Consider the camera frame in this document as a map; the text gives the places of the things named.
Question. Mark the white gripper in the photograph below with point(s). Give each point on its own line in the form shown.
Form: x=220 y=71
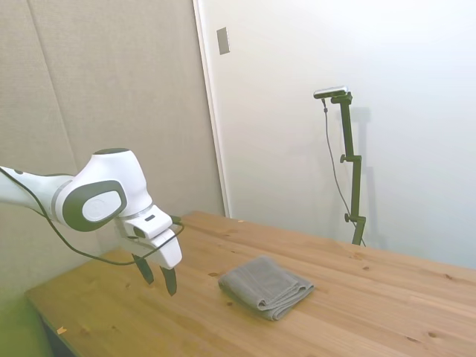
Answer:
x=169 y=253

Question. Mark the grey towel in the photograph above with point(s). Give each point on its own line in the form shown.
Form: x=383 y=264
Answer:
x=266 y=288

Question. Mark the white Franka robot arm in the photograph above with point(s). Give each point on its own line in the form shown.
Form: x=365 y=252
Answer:
x=111 y=178

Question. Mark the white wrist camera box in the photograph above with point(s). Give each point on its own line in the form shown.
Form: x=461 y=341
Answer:
x=147 y=222

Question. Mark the white door frame strip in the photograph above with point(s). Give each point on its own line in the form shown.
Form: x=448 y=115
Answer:
x=212 y=108

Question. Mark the grey wall switch plate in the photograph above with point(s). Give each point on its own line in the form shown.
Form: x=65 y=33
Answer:
x=223 y=41

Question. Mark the silver exterior camera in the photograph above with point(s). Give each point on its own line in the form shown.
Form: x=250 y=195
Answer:
x=331 y=91

